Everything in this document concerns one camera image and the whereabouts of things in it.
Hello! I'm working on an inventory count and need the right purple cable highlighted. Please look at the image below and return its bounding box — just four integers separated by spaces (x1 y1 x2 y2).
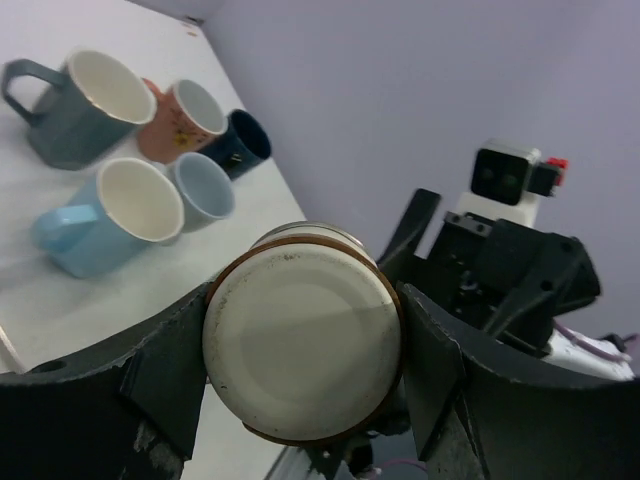
554 322 636 364

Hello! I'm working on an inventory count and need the dark blue mug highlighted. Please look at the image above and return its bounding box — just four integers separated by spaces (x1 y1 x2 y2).
199 109 272 181

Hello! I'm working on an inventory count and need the pink patterned mug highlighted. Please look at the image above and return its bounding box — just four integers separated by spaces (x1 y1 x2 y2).
137 78 228 164

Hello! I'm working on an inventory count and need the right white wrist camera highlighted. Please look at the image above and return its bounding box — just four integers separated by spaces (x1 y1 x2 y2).
454 139 569 228

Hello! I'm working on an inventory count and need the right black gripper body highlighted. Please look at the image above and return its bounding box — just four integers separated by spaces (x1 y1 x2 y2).
424 212 600 358

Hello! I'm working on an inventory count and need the light blue mug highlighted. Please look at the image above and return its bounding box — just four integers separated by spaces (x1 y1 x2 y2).
31 158 185 278

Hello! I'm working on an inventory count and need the cream brown cup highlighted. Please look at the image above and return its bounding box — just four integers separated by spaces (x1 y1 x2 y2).
202 221 406 445

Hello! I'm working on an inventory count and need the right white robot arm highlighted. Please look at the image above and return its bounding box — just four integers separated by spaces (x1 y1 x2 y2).
378 189 634 381

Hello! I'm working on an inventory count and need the grey teal mug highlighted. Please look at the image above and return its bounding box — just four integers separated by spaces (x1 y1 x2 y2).
1 49 157 171

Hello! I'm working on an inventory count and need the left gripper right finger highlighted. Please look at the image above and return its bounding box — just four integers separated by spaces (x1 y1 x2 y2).
398 284 639 479

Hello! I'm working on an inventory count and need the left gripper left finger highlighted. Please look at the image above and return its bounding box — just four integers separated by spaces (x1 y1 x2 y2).
1 285 208 479

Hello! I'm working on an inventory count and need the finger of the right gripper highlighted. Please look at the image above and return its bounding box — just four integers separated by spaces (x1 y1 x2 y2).
378 188 441 273

